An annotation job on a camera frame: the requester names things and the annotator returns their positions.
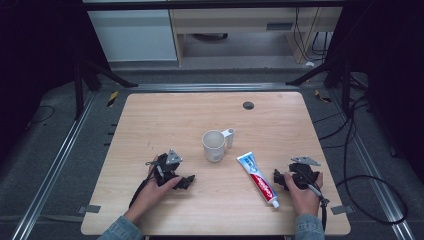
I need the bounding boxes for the aluminium floor rail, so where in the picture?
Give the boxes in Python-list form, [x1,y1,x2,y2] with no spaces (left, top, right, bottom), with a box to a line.
[129,82,300,93]
[10,91,98,240]
[328,89,418,240]

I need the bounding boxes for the grey tape piece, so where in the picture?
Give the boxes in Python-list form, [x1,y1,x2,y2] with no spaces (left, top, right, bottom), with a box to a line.
[330,204,355,216]
[77,204,102,215]

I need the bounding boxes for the black metal stand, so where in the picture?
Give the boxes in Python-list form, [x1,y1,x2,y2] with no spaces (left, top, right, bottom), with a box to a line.
[285,49,371,116]
[73,49,139,121]

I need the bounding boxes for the person's left hand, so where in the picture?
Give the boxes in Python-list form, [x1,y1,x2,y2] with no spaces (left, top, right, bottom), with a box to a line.
[123,154,184,226]

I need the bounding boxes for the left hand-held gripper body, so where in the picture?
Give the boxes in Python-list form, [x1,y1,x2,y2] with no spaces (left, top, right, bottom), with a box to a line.
[145,148,184,188]

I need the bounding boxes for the left hand-held gripper cable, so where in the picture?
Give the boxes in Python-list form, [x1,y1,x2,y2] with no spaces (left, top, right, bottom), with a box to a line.
[128,161,159,210]

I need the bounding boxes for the black floor cable loop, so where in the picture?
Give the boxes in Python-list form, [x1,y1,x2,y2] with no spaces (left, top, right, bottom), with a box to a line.
[313,94,409,226]

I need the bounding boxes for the white cup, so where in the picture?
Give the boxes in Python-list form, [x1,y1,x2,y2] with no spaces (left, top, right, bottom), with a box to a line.
[201,127,236,164]

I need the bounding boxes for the toothpaste tube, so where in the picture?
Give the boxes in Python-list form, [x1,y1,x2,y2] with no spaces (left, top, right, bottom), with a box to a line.
[236,151,281,209]

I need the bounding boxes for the yellow black tape strip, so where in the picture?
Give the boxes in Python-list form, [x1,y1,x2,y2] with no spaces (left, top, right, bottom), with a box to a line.
[106,90,119,108]
[314,89,333,104]

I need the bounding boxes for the white cabinet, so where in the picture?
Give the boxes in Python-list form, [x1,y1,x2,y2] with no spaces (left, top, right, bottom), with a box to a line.
[87,9,178,63]

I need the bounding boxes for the person's right hand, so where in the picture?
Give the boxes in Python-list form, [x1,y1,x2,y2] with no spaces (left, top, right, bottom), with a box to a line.
[283,170,324,218]

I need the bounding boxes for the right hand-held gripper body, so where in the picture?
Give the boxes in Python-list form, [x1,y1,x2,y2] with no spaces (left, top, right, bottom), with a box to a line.
[287,155,322,191]

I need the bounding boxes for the black cables under desk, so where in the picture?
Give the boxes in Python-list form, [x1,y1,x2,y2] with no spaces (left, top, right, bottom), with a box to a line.
[292,6,331,64]

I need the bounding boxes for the thin black floor cable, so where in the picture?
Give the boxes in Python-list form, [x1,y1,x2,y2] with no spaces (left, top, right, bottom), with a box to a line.
[25,104,56,131]

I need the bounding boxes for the light wooden desk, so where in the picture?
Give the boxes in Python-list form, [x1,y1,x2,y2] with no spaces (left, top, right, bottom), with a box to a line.
[168,6,344,65]

